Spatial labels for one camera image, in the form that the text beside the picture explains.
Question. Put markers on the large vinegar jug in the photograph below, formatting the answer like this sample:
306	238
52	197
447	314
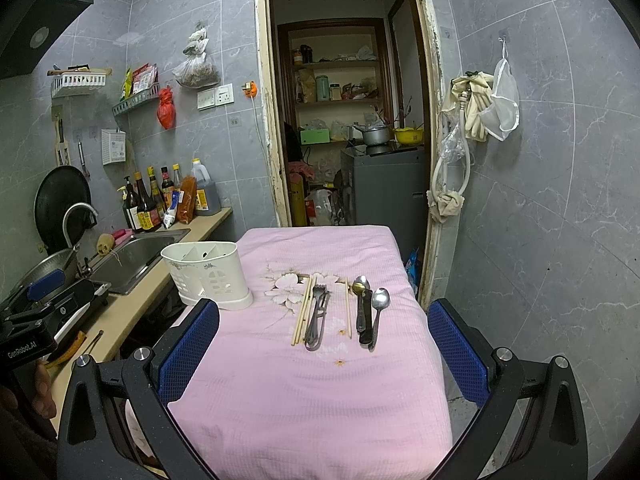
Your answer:
207	199

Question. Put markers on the dark handled spoon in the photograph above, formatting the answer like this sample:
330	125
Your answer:
366	336

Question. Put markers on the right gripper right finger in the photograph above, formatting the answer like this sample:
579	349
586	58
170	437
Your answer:
551	442

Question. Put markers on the red plastic bag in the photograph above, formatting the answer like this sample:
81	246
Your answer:
166	112

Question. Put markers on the wooden chopstick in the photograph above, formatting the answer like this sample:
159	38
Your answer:
347	309
302	311
308	309

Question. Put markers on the blue white packet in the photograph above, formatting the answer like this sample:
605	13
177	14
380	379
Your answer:
170	215

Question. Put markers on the grey cabinet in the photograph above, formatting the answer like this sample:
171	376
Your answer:
385	185

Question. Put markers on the black range hood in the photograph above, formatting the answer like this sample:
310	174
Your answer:
44	22

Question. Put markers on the steel peeler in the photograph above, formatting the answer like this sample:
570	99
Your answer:
321	319

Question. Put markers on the grey wall shelf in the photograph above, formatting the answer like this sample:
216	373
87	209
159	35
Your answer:
136	100

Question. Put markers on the white plastic utensil holder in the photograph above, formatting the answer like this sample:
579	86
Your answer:
208	270

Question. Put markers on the dark soy sauce bottle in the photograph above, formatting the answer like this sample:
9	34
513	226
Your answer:
147	212

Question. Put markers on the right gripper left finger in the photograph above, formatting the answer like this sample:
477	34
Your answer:
93	439

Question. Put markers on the white wall basket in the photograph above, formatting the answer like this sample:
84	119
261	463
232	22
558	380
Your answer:
77	82

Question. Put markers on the gold spoon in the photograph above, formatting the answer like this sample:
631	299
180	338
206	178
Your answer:
359	285

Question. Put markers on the yellow bowl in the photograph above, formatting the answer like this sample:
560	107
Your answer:
409	136

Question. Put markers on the clear plastic bag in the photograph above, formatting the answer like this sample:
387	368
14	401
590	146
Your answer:
502	116

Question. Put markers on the hanging cloth rags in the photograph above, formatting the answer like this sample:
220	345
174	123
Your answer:
479	88

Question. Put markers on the steel spoon large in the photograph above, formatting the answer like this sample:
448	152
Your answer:
379	302

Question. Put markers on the aluminium pot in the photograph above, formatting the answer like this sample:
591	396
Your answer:
374	135

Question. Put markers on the loofah sponge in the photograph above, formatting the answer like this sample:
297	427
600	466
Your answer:
105	244

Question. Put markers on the pink floral tablecloth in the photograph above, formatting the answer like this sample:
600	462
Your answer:
259	408

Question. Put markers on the orange wall plug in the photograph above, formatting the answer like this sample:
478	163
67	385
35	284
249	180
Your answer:
250	89

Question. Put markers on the white wall box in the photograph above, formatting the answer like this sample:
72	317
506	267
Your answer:
113	146

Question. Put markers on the stainless steel sink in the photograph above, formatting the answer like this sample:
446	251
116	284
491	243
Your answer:
125	266

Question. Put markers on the black wok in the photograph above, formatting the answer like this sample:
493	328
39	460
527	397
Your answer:
61	188

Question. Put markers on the wall switch panel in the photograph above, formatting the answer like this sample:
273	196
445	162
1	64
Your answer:
215	96

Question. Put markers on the orange spice bag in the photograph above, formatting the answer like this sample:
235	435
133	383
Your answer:
186	205

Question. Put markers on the steel fork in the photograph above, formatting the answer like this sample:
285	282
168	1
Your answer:
311	339

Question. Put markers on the hanging dried goods bag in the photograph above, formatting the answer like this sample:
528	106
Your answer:
197	70

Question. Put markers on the chrome faucet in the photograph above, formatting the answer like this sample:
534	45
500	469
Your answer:
77	220

